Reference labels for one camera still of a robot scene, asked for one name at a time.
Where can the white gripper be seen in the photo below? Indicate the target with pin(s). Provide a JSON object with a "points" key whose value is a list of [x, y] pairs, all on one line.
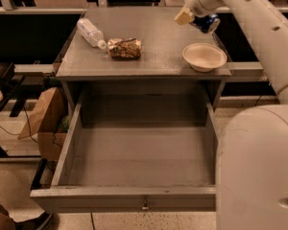
{"points": [[198, 4]]}

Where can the blue pepsi can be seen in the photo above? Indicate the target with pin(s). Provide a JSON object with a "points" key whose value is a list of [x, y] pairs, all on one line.
{"points": [[207, 24]]}

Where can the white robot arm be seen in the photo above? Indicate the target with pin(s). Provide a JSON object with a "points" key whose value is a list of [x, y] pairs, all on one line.
{"points": [[252, 155]]}

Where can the grey cabinet counter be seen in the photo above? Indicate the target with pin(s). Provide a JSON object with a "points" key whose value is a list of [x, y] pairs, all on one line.
{"points": [[163, 41]]}

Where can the open grey drawer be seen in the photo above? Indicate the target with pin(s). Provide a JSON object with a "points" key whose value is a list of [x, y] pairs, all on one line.
{"points": [[124, 149]]}

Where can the small metal drawer knob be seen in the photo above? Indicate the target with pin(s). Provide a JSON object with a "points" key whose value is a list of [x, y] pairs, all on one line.
{"points": [[145, 206]]}

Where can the white paper bowl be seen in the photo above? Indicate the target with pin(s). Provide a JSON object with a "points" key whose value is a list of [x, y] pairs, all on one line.
{"points": [[204, 57]]}

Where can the brown snack bag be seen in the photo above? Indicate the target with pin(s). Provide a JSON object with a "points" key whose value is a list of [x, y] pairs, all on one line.
{"points": [[124, 48]]}

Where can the clear plastic water bottle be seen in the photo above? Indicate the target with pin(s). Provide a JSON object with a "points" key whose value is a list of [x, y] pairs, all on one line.
{"points": [[91, 33]]}

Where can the brown cardboard box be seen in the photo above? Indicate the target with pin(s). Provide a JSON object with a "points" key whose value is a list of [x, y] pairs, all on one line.
{"points": [[44, 121]]}

